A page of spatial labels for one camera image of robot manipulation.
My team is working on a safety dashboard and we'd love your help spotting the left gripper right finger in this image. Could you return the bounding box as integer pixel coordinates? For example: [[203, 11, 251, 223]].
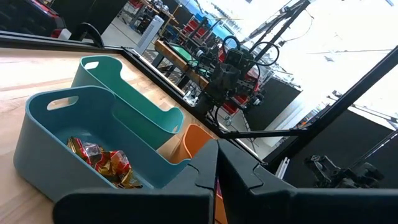
[[217, 139, 296, 194]]

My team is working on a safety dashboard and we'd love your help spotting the dark blue plastic bin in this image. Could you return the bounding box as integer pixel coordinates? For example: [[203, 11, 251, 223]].
[[12, 85, 191, 203]]

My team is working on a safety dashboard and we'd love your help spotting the teal plastic bin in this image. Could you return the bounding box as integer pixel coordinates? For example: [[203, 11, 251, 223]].
[[70, 55, 186, 151]]

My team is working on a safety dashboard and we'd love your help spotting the white tower fan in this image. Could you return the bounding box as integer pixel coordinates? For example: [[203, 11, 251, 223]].
[[133, 14, 165, 56]]

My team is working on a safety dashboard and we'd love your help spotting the red black tool case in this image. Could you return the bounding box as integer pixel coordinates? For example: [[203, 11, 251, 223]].
[[0, 0, 66, 38]]

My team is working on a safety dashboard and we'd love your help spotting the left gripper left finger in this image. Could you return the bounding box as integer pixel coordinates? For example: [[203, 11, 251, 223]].
[[161, 139, 220, 192]]

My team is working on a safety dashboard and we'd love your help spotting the black partition panel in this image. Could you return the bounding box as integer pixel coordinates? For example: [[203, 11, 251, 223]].
[[245, 77, 302, 131]]

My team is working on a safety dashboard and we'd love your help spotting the wooden workbench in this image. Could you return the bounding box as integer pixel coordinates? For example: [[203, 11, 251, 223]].
[[154, 39, 209, 91]]

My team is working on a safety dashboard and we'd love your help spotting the orange plastic bin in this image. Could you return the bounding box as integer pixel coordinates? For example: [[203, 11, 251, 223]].
[[169, 123, 228, 224]]

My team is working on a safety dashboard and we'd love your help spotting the red gold candy packet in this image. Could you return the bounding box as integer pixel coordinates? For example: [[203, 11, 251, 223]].
[[67, 136, 103, 166], [96, 151, 144, 190]]

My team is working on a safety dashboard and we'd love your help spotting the silver frame bracket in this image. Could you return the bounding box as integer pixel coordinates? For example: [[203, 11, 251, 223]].
[[275, 157, 290, 180]]

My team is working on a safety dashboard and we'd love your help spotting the black mechanical device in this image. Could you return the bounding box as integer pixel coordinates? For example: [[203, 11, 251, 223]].
[[303, 154, 385, 189]]

